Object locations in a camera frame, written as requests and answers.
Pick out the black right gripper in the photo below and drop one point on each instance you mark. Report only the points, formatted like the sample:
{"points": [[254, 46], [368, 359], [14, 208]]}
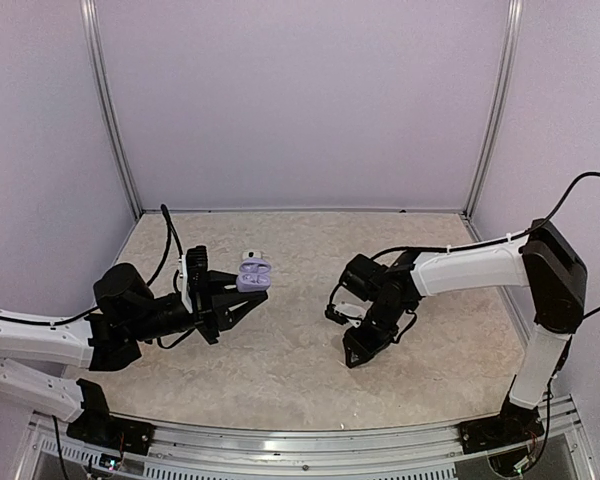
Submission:
{"points": [[365, 348]]}

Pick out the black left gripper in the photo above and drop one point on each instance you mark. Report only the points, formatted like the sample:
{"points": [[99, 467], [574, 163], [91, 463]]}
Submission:
{"points": [[210, 308]]}

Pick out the purple round earbud case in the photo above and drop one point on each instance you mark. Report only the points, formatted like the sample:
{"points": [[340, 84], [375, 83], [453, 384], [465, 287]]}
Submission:
{"points": [[254, 275]]}

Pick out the white earbud charging case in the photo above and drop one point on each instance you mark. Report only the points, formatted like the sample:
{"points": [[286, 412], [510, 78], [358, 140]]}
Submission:
{"points": [[248, 254]]}

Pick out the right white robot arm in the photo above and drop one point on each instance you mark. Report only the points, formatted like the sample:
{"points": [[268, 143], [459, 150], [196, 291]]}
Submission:
{"points": [[539, 258]]}

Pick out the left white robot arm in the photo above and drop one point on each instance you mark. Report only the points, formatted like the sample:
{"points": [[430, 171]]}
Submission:
{"points": [[108, 338]]}

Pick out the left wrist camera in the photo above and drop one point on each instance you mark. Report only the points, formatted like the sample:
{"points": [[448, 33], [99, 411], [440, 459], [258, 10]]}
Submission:
{"points": [[194, 274]]}

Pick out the front aluminium rail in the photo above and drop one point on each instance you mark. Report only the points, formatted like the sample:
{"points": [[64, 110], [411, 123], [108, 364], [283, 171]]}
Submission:
{"points": [[179, 451]]}

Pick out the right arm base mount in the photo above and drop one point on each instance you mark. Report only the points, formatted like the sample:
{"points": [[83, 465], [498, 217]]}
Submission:
{"points": [[513, 424]]}

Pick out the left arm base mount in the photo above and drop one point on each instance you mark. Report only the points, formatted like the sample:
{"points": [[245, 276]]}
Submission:
{"points": [[96, 425]]}

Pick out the left aluminium frame post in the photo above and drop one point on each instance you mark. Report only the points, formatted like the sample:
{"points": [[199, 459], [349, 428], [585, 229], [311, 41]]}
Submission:
{"points": [[90, 21]]}

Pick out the aluminium frame post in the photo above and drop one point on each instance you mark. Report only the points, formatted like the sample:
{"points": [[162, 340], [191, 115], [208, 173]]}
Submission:
{"points": [[90, 21], [497, 106]]}

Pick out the right aluminium frame post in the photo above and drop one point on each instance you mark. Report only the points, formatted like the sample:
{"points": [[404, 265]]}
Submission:
{"points": [[497, 106]]}

